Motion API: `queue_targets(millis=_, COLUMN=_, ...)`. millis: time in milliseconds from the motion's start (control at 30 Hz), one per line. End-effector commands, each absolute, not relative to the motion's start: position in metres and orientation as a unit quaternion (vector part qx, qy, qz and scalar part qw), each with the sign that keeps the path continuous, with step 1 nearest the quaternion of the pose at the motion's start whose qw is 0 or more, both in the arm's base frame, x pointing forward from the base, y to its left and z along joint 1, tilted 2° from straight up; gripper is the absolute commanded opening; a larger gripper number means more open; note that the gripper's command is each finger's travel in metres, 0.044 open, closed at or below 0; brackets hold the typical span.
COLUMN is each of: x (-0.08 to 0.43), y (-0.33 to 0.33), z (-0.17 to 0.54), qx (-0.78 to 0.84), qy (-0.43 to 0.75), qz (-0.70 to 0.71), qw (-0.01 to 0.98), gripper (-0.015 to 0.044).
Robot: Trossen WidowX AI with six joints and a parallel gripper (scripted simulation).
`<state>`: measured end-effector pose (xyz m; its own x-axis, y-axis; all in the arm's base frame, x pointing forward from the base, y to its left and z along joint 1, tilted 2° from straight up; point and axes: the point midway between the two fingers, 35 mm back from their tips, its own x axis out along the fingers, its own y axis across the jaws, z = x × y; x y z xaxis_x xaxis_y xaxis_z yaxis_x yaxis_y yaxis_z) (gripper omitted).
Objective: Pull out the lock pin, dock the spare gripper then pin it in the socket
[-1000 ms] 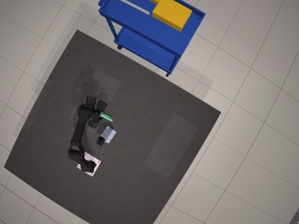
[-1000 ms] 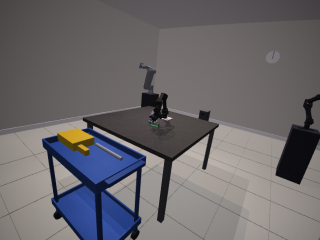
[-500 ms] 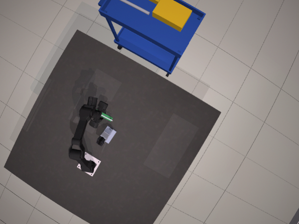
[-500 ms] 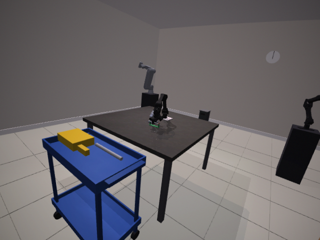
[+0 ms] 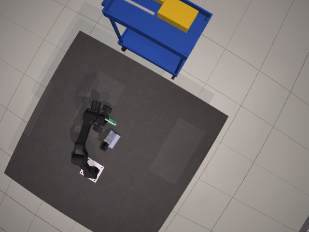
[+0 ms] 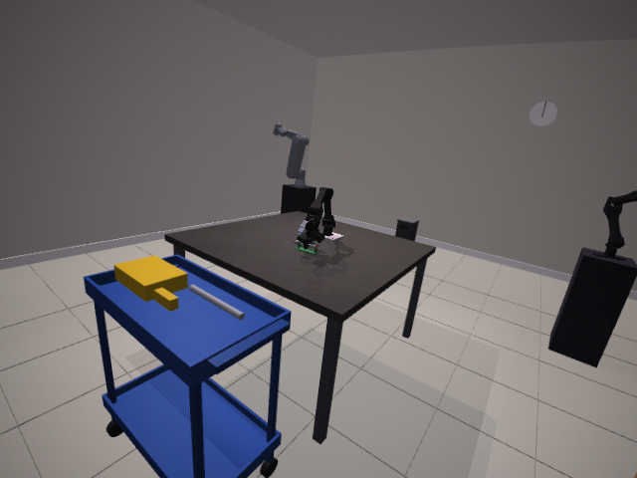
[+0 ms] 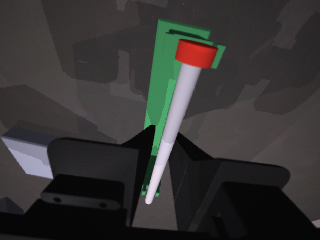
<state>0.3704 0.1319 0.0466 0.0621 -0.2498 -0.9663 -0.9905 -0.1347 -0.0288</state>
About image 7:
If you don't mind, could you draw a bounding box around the white tapered pin with red cap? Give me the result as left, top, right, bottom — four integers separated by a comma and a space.
145, 39, 218, 204

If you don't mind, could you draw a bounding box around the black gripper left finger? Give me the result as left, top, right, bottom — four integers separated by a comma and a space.
47, 125, 155, 227

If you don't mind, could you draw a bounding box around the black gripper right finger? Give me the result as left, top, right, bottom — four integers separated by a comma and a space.
168, 132, 291, 231

